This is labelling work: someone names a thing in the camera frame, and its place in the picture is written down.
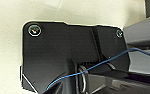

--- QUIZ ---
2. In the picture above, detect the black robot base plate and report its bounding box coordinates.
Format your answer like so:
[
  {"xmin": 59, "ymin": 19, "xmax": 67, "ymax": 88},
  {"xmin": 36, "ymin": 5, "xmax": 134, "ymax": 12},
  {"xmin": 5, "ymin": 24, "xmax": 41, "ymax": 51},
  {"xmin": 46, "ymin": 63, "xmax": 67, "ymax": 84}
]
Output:
[{"xmin": 20, "ymin": 20, "xmax": 132, "ymax": 94}]

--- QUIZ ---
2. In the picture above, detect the blue cable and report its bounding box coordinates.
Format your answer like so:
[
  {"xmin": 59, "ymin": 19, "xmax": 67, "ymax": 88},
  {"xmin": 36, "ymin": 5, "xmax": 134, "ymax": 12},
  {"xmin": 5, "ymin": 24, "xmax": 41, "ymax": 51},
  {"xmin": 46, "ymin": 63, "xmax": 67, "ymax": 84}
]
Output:
[{"xmin": 45, "ymin": 47, "xmax": 150, "ymax": 93}]

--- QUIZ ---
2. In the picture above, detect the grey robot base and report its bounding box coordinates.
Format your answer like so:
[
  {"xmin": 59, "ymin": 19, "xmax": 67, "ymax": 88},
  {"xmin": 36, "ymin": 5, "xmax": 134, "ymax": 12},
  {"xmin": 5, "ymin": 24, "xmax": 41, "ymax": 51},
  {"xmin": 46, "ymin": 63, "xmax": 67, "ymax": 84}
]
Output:
[{"xmin": 123, "ymin": 16, "xmax": 150, "ymax": 81}]

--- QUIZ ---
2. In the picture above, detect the metal ring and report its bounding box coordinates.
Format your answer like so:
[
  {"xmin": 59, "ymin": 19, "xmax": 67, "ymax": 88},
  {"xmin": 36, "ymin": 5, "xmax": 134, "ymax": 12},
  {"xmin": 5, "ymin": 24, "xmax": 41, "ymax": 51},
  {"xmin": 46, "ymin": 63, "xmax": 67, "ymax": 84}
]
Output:
[{"xmin": 77, "ymin": 63, "xmax": 91, "ymax": 93}]

